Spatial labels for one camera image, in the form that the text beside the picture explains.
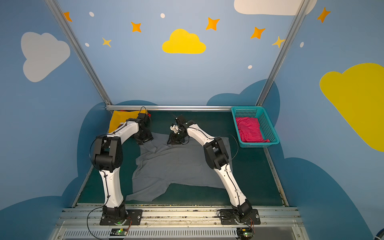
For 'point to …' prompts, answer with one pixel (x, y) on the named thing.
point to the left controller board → (118, 232)
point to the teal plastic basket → (268, 129)
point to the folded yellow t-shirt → (121, 116)
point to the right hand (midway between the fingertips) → (169, 142)
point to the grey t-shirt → (160, 164)
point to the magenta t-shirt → (249, 130)
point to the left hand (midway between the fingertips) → (150, 140)
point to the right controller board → (244, 233)
